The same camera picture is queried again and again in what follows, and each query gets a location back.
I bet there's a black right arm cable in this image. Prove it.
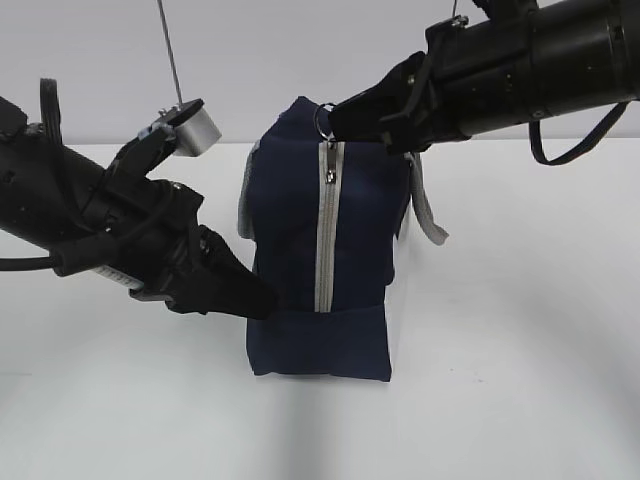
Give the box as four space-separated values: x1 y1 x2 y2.
528 99 629 166

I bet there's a navy blue lunch bag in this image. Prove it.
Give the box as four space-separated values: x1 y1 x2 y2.
237 96 447 382

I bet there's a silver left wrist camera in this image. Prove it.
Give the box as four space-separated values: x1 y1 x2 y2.
151 98 222 158

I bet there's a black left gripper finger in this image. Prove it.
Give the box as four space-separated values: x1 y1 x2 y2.
165 270 278 320
198 225 259 285

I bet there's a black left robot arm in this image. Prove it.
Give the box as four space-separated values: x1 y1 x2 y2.
1 101 278 320

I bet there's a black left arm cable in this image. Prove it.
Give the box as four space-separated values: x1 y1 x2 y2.
0 77 201 274

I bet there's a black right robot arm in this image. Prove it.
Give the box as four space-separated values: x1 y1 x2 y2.
328 1 639 153

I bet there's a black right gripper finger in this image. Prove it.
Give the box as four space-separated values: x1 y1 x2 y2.
329 117 394 145
328 52 425 125

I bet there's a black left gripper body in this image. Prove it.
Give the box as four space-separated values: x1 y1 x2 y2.
94 184 210 313

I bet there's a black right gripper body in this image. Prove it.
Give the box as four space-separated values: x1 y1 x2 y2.
379 51 471 154

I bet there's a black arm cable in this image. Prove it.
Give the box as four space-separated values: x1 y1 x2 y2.
528 99 629 166
0 77 201 274

